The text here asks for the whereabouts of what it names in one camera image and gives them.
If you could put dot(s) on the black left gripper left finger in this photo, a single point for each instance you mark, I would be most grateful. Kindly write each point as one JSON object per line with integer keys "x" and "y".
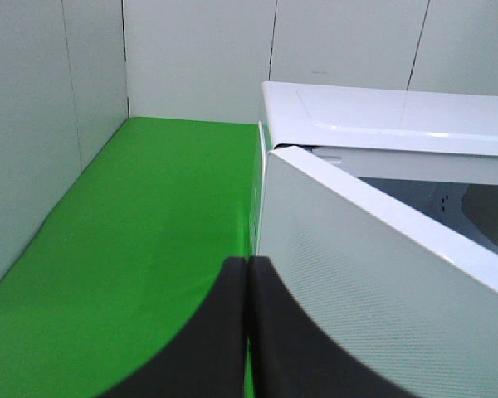
{"x": 207, "y": 357}

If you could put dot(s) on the white microwave door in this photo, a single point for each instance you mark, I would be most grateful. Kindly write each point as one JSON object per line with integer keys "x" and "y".
{"x": 408, "y": 297}

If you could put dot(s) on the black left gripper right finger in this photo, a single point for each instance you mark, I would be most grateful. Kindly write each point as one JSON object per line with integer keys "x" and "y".
{"x": 291, "y": 356}

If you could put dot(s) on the white microwave oven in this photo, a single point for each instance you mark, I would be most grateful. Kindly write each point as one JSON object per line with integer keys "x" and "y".
{"x": 435, "y": 152}

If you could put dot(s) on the green table cloth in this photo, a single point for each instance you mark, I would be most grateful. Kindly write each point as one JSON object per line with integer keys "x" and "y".
{"x": 126, "y": 256}

